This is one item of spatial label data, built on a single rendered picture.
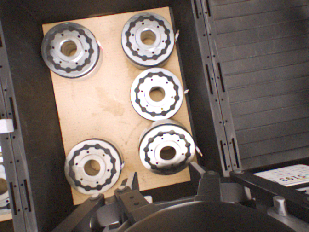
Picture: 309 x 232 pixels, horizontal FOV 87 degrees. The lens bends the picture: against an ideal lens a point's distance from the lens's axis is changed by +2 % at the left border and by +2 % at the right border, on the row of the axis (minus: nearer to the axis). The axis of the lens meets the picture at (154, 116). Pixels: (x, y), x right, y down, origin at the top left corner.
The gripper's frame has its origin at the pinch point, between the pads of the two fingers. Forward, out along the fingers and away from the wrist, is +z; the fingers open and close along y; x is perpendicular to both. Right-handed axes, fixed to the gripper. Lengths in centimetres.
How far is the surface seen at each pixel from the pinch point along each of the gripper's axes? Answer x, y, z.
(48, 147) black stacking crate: 4.1, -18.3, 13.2
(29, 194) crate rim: -1.4, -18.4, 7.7
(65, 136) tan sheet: 5.5, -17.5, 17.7
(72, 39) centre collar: 22.6, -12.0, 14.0
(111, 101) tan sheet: 11.1, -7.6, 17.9
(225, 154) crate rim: -0.7, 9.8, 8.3
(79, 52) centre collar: 20.0, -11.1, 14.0
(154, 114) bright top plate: 7.0, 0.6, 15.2
